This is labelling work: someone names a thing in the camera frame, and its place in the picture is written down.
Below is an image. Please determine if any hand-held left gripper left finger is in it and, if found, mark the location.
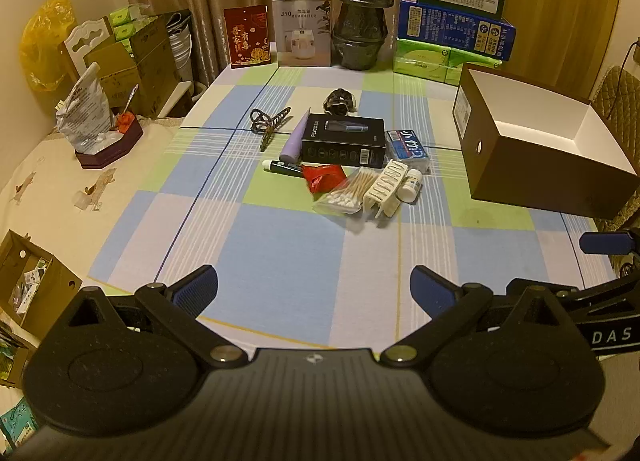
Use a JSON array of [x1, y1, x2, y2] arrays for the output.
[[65, 264, 248, 369]]

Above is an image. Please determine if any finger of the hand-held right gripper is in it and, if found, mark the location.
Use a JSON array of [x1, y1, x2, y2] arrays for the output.
[[506, 273, 640, 314], [579, 231, 640, 257]]

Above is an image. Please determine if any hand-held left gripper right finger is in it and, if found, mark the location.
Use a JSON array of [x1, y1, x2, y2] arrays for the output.
[[379, 265, 581, 369]]

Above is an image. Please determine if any brown box with white inside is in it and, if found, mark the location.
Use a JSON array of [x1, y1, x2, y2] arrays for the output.
[[452, 63, 640, 220]]

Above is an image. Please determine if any blue tissue packet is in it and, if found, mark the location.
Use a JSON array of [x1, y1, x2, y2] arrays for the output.
[[385, 128, 431, 174]]

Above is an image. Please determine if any green lip balm tube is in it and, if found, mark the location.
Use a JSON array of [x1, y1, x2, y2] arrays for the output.
[[262, 160, 305, 178]]

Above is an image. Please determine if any leopard print hair clip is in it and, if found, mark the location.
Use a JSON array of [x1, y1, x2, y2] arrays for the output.
[[250, 106, 292, 152]]

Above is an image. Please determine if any dark velvet scrunchie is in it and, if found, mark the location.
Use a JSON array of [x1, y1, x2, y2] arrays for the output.
[[322, 87, 357, 116]]

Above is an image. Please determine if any checkered cloth desktop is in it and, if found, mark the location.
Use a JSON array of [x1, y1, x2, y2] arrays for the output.
[[89, 63, 621, 344]]

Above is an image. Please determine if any small white pill bottle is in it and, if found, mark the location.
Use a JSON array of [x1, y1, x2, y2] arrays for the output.
[[397, 169, 423, 202]]

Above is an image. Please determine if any bag of cotton swabs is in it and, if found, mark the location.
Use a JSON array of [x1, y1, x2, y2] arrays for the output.
[[312, 167, 377, 216]]

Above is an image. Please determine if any open cardboard box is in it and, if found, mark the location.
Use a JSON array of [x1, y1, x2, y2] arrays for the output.
[[0, 228, 83, 342]]

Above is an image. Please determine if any brown quilted chair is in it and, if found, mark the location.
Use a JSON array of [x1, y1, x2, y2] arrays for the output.
[[590, 63, 640, 116]]

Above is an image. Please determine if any red foil packet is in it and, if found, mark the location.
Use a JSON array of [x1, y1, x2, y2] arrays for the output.
[[301, 163, 347, 196]]

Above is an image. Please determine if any dark red octagonal box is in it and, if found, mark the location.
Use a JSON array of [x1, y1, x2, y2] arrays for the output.
[[75, 113, 145, 170]]

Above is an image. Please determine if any purple tube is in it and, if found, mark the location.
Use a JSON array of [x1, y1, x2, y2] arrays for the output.
[[278, 108, 312, 164]]

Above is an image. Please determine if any cream embroidered cloth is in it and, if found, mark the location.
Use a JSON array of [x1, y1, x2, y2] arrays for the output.
[[0, 113, 201, 302]]

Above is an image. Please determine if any black product box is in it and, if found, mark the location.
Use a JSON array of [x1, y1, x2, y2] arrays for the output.
[[300, 113, 387, 166]]

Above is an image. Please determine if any white plastic stool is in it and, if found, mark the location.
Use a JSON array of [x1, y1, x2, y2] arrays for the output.
[[160, 81, 196, 119]]

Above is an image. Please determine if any metal spoon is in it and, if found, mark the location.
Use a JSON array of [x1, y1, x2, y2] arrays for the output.
[[120, 83, 140, 116]]

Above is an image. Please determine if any white crinkled plastic bag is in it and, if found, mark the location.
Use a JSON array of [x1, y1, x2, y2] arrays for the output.
[[54, 62, 113, 154]]

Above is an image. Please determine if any green tissue pack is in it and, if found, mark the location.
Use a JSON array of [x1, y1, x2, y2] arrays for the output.
[[392, 38, 451, 84], [445, 48, 502, 88]]

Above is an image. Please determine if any teal printed packet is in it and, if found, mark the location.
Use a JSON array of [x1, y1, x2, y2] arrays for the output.
[[0, 401, 38, 447]]

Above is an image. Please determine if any small brown cardboard box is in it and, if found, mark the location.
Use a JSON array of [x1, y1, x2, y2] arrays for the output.
[[82, 41, 141, 109]]

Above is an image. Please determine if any large brown cardboard box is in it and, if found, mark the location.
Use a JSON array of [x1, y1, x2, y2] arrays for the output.
[[120, 11, 196, 119]]

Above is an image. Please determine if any stack of metal basins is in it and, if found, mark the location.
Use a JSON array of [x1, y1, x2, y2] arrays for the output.
[[167, 13, 193, 84]]

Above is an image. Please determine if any red gift box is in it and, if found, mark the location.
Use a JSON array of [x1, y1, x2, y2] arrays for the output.
[[223, 5, 273, 66]]

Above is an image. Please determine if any blue printed box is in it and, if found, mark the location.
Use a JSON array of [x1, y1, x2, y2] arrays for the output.
[[397, 0, 517, 62]]

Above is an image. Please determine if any pile of green paper packs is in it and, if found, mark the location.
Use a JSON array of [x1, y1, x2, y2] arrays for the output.
[[107, 5, 151, 42]]

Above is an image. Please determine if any white humidifier box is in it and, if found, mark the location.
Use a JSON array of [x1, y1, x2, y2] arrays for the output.
[[272, 0, 333, 68]]

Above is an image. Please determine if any yellow plastic bag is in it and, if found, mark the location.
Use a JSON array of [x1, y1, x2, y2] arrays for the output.
[[19, 0, 78, 92]]

